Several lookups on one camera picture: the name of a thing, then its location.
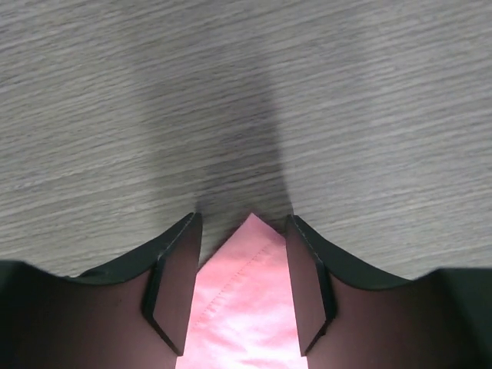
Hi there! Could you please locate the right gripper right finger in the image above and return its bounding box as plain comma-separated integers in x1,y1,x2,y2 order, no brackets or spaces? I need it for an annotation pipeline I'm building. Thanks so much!
285,215,491,368

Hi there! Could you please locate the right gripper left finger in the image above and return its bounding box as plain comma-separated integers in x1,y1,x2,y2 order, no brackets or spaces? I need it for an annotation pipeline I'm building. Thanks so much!
1,213,202,368

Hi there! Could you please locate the pink t shirt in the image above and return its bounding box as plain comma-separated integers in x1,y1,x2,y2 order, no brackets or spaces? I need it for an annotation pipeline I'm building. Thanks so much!
177,214,308,369

